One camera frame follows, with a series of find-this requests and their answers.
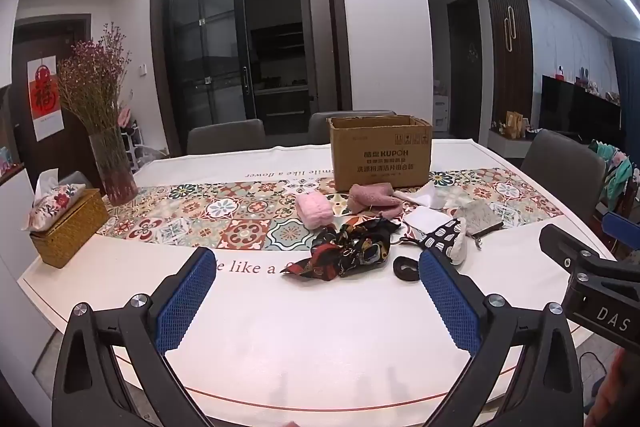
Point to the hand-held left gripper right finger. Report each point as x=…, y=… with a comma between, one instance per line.
x=447, y=302

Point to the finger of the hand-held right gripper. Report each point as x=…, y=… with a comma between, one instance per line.
x=562, y=244
x=622, y=224

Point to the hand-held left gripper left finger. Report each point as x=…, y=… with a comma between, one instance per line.
x=185, y=302

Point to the white cloth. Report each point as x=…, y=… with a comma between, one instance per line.
x=435, y=196
x=425, y=221

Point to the grey branch print pouch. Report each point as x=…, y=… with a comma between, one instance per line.
x=480, y=217

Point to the brown cardboard box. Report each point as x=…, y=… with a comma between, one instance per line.
x=380, y=157

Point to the person's right forearm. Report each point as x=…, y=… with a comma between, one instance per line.
x=625, y=392

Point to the teal clothes on rack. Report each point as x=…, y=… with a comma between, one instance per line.
x=615, y=169

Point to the black and white patterned pouch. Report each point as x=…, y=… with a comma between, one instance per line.
x=445, y=239

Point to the grey dining chair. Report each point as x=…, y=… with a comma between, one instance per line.
x=320, y=127
x=225, y=138
x=565, y=167

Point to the white crumpled cloth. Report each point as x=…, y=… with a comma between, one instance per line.
x=435, y=196

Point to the dark patterned scarf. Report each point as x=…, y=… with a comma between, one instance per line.
x=350, y=247

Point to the white low cabinet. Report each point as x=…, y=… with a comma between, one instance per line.
x=507, y=144

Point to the dusty pink fuzzy cloth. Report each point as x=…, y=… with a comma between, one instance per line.
x=372, y=201

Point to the yellow boxes on cabinet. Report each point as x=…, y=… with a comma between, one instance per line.
x=512, y=124

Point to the woven tissue box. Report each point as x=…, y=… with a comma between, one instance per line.
x=70, y=238

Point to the dark blue curtain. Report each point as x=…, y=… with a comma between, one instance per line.
x=627, y=87

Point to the glass vase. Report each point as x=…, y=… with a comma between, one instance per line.
x=115, y=172

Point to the pink rolled towel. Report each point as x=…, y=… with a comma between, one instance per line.
x=314, y=211

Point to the white shoe rack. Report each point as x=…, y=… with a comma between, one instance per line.
x=142, y=147

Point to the floral tissue box cover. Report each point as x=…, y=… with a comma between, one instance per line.
x=55, y=203

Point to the brown wooden door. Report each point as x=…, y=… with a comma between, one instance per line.
x=30, y=147

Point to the dried flower bouquet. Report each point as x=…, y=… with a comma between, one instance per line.
x=95, y=82

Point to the dark sliding glass door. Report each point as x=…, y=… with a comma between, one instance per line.
x=215, y=47

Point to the dark slatted wall panel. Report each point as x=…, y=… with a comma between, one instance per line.
x=520, y=77

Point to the gold clip wall decoration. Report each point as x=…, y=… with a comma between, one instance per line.
x=510, y=29

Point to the red character wall calendar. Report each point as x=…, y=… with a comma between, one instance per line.
x=46, y=99

